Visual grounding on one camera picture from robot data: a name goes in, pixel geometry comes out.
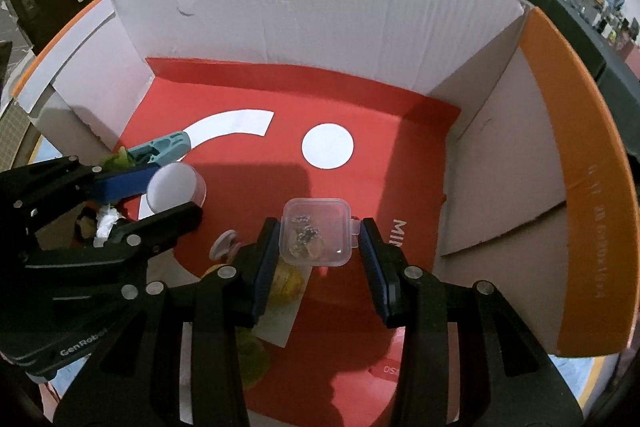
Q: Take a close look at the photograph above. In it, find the small clear plastic box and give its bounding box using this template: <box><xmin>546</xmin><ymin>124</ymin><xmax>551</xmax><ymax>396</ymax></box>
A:
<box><xmin>278</xmin><ymin>198</ymin><xmax>362</xmax><ymax>268</ymax></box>

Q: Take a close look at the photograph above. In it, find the dark cloth side table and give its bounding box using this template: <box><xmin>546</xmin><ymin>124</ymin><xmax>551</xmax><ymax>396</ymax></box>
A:
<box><xmin>500</xmin><ymin>0</ymin><xmax>640</xmax><ymax>118</ymax></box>

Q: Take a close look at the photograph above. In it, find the white tissue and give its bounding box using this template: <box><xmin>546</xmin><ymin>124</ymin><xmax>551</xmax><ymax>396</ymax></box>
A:
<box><xmin>95</xmin><ymin>204</ymin><xmax>123</xmax><ymax>245</ymax></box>

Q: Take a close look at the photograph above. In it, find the teal clothespin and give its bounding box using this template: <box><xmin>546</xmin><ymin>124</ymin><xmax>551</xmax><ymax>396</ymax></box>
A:
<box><xmin>125</xmin><ymin>131</ymin><xmax>192</xmax><ymax>165</ymax></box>

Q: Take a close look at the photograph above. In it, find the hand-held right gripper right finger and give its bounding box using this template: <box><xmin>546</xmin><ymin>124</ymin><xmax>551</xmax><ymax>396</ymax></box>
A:
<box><xmin>360</xmin><ymin>217</ymin><xmax>586</xmax><ymax>427</ymax></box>

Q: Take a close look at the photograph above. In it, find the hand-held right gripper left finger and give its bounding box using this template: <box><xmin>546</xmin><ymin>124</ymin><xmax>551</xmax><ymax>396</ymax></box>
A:
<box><xmin>52</xmin><ymin>217</ymin><xmax>282</xmax><ymax>427</ymax></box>

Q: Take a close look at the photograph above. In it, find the blonde pink dress figurine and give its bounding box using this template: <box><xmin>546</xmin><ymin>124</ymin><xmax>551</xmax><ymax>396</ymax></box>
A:
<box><xmin>210</xmin><ymin>229</ymin><xmax>306</xmax><ymax>308</ymax></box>

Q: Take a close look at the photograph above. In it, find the blue fuzzy mat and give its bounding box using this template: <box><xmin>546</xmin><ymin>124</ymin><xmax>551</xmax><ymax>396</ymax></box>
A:
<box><xmin>30</xmin><ymin>139</ymin><xmax>621</xmax><ymax>414</ymax></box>

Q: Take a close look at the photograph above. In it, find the green yarn cabbage toy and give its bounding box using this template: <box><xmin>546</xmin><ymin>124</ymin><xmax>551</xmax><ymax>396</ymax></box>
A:
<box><xmin>97</xmin><ymin>146</ymin><xmax>136</xmax><ymax>170</ymax></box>
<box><xmin>235</xmin><ymin>327</ymin><xmax>273</xmax><ymax>390</ymax></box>

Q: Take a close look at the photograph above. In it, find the orange cardboard box red bottom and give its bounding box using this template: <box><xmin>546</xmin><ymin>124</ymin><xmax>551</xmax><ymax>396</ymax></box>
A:
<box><xmin>10</xmin><ymin>0</ymin><xmax>632</xmax><ymax>427</ymax></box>

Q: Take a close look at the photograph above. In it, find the white round jar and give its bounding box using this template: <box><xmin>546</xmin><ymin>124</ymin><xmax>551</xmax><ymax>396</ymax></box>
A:
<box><xmin>146</xmin><ymin>162</ymin><xmax>207</xmax><ymax>214</ymax></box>

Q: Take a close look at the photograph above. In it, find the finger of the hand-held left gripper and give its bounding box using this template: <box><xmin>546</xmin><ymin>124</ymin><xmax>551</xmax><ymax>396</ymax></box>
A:
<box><xmin>29</xmin><ymin>201</ymin><xmax>205</xmax><ymax>279</ymax></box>
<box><xmin>15</xmin><ymin>155</ymin><xmax>163</xmax><ymax>228</ymax></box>

